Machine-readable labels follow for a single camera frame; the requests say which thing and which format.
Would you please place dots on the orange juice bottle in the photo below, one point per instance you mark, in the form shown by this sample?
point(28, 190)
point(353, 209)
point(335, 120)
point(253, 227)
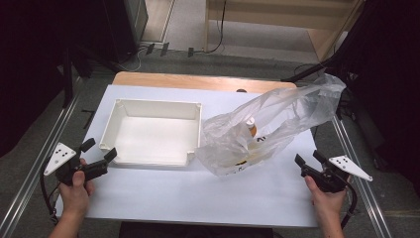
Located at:
point(252, 129)

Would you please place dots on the small black floor block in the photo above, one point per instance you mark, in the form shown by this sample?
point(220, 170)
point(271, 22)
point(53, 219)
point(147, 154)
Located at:
point(150, 48)
point(164, 49)

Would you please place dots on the light wooden furniture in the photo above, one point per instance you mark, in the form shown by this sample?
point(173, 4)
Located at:
point(274, 15)

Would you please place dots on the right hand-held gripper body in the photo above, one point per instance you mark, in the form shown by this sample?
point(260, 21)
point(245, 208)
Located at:
point(330, 177)

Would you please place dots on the black curtain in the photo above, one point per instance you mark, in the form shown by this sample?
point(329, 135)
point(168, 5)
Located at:
point(29, 66)
point(389, 82)

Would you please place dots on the person's dark clothing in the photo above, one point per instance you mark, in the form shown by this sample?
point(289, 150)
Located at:
point(198, 230)

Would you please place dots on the clear plastic bag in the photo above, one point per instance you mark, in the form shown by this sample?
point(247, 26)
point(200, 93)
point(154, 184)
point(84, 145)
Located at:
point(284, 109)

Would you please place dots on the aluminium floor rail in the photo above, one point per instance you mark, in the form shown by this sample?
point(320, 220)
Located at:
point(366, 198)
point(36, 165)

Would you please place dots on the black metal stand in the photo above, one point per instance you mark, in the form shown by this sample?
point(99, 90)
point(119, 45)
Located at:
point(67, 79)

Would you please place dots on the black tripod stand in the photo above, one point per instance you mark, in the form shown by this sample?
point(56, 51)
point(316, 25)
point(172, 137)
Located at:
point(307, 70)

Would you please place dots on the white plastic bin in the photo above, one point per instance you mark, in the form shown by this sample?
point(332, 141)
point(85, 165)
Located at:
point(152, 135)

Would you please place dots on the person's right hand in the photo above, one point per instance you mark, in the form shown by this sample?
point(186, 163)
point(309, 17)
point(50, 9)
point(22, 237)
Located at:
point(327, 200)

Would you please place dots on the person's left hand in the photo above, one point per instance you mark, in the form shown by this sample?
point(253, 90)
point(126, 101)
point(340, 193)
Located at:
point(75, 196)

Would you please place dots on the white table board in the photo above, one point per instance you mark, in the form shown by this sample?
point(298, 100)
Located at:
point(185, 195)

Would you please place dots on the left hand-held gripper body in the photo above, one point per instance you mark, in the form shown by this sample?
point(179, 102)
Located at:
point(67, 165)

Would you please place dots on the black cabinet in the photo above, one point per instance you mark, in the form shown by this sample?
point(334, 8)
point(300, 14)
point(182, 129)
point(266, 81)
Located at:
point(125, 26)

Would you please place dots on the wooden table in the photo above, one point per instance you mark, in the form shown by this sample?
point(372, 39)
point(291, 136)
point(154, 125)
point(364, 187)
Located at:
point(171, 80)

